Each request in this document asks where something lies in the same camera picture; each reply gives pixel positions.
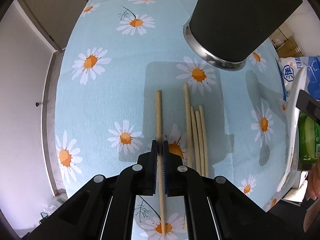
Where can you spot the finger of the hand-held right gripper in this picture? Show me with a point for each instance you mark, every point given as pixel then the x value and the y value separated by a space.
pixel 310 107

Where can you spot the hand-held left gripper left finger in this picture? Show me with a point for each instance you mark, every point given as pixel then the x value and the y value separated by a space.
pixel 151 170

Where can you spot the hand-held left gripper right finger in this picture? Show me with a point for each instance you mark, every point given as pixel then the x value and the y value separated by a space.
pixel 165 170

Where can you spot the white ceramic spoon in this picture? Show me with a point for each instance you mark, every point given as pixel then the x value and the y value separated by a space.
pixel 291 120

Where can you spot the group of wooden chopsticks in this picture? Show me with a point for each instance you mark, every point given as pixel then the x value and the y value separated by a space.
pixel 187 120

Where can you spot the wooden chopstick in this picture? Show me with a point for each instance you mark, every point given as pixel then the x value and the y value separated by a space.
pixel 158 115

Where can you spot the black cylindrical utensil holder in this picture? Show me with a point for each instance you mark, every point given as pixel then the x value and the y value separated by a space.
pixel 237 17

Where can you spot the person's right hand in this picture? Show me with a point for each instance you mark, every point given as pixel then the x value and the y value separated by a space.
pixel 315 187

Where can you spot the green sugar bag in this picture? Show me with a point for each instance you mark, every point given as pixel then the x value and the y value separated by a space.
pixel 310 140

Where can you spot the blue white salt bag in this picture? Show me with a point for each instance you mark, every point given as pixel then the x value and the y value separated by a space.
pixel 287 70

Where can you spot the cardboard box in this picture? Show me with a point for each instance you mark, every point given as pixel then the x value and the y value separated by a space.
pixel 285 40

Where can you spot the blue daisy print tablecloth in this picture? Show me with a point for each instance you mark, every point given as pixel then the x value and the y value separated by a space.
pixel 105 100

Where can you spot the clear plastic bag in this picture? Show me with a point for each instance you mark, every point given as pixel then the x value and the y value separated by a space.
pixel 53 205

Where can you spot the grey door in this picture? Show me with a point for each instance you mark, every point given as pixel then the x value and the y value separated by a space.
pixel 57 10

